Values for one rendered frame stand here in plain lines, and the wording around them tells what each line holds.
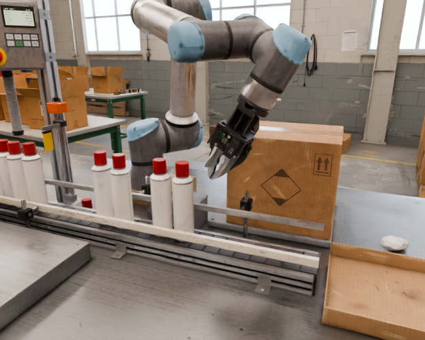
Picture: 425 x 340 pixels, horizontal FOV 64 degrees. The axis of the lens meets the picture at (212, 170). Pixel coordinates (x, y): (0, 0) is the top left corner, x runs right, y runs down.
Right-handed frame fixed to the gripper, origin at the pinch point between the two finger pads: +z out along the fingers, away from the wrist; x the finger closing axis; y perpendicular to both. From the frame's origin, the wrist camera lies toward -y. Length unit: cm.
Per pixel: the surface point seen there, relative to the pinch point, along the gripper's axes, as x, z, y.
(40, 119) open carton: -154, 111, -119
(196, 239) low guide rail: 5.5, 14.8, 4.9
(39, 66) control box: -64, 10, -9
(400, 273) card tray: 49, -2, -10
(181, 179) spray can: -5.4, 4.9, 2.9
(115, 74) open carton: -257, 148, -356
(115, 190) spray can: -19.2, 18.8, 3.9
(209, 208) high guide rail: 3.2, 10.2, -2.5
